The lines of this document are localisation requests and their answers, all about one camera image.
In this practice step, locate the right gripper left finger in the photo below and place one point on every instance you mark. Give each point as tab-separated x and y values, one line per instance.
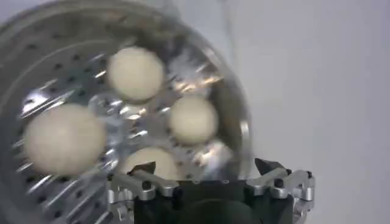
146	184

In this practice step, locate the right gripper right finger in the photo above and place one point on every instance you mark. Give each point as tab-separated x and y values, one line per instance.
283	182

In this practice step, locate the white steamed bun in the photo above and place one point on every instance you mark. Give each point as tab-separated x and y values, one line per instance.
161	161
64	138
193	120
135	73

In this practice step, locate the perforated steel steamer basket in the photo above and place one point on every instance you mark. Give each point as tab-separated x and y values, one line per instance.
61	61

